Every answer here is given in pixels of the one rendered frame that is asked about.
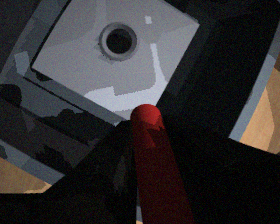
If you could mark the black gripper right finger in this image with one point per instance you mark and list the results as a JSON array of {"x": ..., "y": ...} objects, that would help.
[{"x": 226, "y": 182}]

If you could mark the red peg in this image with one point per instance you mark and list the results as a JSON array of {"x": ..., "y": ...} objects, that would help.
[{"x": 162, "y": 194}]

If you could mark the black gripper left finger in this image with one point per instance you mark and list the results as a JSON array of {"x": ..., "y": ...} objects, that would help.
[{"x": 101, "y": 189}]

